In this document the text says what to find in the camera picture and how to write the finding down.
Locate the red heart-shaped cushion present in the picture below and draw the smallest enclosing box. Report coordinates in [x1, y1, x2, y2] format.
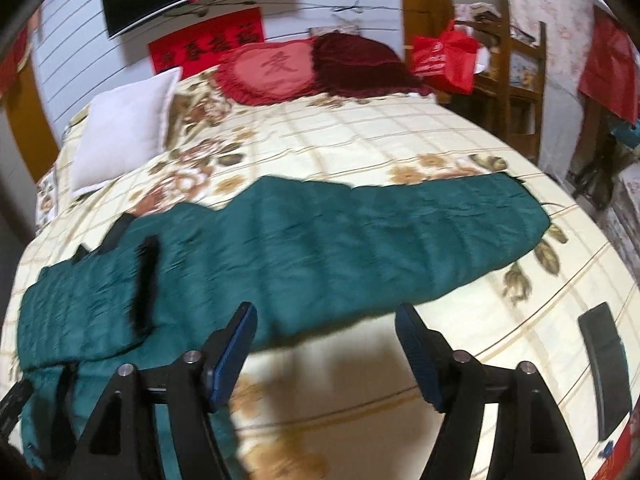
[215, 37, 321, 107]

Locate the green quilted down coat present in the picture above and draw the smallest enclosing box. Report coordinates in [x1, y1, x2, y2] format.
[16, 172, 552, 472]

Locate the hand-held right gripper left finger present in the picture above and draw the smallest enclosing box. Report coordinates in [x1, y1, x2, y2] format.
[74, 301, 259, 480]

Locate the dark red blanket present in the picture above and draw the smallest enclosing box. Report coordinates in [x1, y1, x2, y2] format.
[311, 33, 435, 99]

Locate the floral cream bed quilt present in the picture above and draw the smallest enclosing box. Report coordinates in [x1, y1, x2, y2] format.
[0, 67, 640, 480]

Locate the red hanging cloth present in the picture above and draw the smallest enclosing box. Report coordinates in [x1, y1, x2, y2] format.
[577, 10, 640, 126]

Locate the red shopping bag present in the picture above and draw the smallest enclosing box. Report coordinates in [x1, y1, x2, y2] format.
[409, 19, 482, 95]

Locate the white square pillow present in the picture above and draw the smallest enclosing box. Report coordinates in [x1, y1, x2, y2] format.
[71, 66, 183, 198]

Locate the floral curtain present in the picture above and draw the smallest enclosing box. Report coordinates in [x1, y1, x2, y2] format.
[500, 0, 596, 61]

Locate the black smartphone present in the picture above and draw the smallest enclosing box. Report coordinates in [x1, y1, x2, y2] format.
[577, 302, 633, 442]

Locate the wooden shelf rack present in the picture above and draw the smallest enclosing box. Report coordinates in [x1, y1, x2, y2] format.
[452, 2, 548, 166]

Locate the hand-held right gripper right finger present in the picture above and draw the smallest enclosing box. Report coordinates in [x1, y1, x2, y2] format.
[394, 303, 587, 480]

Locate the red wall banner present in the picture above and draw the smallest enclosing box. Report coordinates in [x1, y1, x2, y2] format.
[148, 7, 266, 76]

